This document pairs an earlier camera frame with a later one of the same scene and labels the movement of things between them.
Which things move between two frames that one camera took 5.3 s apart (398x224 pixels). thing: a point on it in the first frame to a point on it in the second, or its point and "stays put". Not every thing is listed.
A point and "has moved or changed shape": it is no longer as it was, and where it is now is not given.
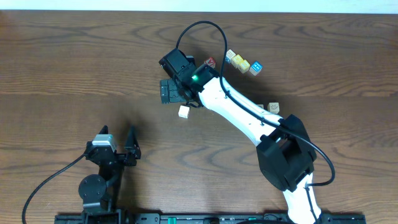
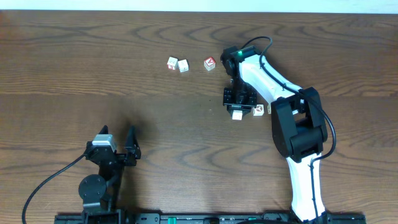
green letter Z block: [183, 111] has moved or changed shape
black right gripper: [170, 85] to [232, 105]
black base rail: [203, 218] stays put
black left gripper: [127, 159] stays put
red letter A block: [210, 61] stays put
